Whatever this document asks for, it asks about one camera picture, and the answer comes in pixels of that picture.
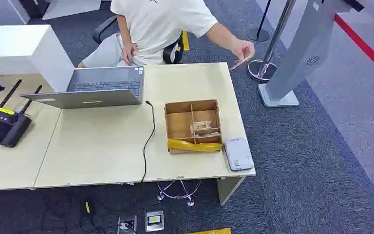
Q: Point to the person's left hand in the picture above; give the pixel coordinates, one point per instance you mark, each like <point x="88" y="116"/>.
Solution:
<point x="244" y="49"/>

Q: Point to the person's right hand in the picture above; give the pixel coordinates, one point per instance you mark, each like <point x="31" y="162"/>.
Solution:
<point x="129" y="53"/>

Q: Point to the black stanchion post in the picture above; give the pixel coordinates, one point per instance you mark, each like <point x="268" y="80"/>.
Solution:
<point x="260" y="30"/>

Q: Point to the grey kiosk stand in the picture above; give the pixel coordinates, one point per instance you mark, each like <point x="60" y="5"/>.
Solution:
<point x="300" y="55"/>

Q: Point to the chrome stanchion post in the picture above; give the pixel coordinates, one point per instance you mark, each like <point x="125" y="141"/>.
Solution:
<point x="272" y="42"/>

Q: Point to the grey laptop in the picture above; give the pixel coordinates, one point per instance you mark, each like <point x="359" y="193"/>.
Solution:
<point x="104" y="87"/>

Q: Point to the wooden card box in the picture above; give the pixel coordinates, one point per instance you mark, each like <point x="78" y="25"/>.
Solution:
<point x="178" y="124"/>

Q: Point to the black office chair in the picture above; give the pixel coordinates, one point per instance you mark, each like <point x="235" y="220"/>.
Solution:
<point x="173" y="51"/>

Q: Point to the yellow chair tag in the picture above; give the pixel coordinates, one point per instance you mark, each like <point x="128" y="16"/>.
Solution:
<point x="185" y="41"/>

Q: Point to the white card reader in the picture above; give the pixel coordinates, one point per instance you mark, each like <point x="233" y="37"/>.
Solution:
<point x="238" y="154"/>

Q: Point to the pale card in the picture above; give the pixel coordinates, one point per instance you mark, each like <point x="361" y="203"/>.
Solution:
<point x="238" y="63"/>

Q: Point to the yellow tape strip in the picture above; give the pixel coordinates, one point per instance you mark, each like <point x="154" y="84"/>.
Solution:
<point x="193" y="146"/>

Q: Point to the steel floor socket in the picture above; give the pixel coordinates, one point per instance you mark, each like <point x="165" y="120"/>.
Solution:
<point x="127" y="225"/>
<point x="154" y="221"/>

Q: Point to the red barrier belt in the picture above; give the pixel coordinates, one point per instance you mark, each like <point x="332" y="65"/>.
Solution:
<point x="364" y="47"/>

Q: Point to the chrome chair base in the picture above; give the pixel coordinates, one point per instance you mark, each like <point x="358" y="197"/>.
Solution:
<point x="178" y="193"/>

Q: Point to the desk leg panel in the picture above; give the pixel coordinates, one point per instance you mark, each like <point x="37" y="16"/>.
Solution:
<point x="227" y="190"/>

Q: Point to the stack of cards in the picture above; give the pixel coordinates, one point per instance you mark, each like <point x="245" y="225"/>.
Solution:
<point x="202" y="127"/>

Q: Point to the white cabinet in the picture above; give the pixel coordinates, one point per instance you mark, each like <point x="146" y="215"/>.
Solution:
<point x="19" y="48"/>

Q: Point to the black remote controller with antennas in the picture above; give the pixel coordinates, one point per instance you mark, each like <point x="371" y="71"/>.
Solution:
<point x="3" y="127"/>

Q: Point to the person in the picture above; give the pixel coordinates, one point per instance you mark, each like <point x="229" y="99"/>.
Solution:
<point x="156" y="25"/>

